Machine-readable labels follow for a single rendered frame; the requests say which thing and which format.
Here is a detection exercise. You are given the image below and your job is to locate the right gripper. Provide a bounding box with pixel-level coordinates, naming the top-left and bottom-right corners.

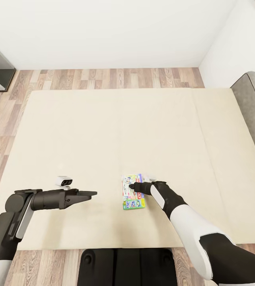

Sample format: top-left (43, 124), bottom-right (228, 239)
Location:
top-left (128, 182), bottom-right (148, 194)

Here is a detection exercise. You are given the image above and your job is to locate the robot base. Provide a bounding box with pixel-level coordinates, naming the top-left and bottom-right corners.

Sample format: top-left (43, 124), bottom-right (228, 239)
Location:
top-left (77, 247), bottom-right (178, 286)

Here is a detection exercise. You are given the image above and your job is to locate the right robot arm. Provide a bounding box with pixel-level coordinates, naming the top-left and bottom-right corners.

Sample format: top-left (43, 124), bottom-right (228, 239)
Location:
top-left (128, 174), bottom-right (255, 286)

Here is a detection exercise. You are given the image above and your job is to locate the board game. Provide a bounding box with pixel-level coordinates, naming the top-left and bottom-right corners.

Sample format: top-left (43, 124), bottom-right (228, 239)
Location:
top-left (121, 174), bottom-right (145, 210)

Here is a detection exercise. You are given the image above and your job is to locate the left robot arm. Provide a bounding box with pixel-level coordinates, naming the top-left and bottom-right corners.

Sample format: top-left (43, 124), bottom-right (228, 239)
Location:
top-left (0, 176), bottom-right (97, 286)

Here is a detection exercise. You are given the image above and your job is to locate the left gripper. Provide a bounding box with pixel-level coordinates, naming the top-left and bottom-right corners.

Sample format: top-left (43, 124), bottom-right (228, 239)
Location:
top-left (43, 188), bottom-right (97, 210)

